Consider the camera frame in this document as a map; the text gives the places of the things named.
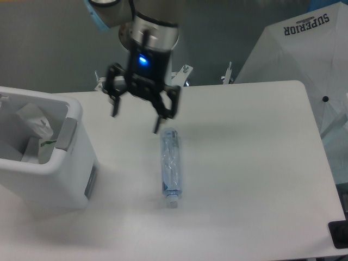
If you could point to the black device at table edge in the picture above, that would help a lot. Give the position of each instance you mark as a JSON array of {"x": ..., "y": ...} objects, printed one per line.
[{"x": 338, "y": 232}]

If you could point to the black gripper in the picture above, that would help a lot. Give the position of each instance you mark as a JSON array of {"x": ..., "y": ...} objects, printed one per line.
[{"x": 144, "y": 78}]

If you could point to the clear blue plastic bottle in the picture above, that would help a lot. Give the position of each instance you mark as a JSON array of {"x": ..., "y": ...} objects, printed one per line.
[{"x": 171, "y": 175}]

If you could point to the white trash can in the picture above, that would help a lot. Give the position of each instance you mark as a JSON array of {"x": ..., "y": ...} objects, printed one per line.
[{"x": 66, "y": 180}]

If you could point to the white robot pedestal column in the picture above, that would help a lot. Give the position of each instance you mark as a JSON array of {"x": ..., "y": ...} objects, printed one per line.
[{"x": 125, "y": 33}]

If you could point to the white umbrella with lettering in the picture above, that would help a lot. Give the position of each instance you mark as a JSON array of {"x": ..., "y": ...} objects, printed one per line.
[{"x": 310, "y": 48}]

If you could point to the white green plastic wrapper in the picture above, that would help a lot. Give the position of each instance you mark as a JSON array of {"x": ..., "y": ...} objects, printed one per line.
[{"x": 41, "y": 144}]

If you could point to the white metal base bracket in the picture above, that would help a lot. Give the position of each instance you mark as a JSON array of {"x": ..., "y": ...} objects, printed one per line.
[{"x": 180, "y": 79}]

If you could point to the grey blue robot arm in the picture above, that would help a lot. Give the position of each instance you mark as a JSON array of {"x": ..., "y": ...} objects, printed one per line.
[{"x": 155, "y": 26}]

